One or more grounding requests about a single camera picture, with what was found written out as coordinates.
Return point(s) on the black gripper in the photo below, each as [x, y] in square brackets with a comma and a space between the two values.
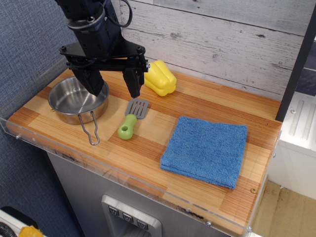
[101, 47]

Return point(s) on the steel pan with wire handle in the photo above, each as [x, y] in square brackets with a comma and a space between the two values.
[75, 105]

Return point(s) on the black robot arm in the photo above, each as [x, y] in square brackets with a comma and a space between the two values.
[91, 10]

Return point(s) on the blue folded cloth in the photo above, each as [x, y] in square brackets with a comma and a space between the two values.
[206, 151]

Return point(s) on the yellow toy bell pepper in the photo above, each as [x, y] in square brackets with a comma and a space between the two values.
[160, 79]

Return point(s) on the grey toy fridge cabinet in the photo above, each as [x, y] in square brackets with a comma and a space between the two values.
[85, 186]

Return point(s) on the silver dispenser button panel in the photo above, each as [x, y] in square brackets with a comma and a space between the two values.
[127, 221]

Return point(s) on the yellow object at corner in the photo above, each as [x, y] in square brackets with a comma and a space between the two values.
[30, 231]

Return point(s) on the white toy sink unit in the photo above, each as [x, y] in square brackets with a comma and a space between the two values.
[293, 165]

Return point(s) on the green handled grey toy spatula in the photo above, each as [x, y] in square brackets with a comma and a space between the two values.
[135, 110]

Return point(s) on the black vertical post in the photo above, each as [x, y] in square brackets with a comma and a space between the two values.
[298, 67]

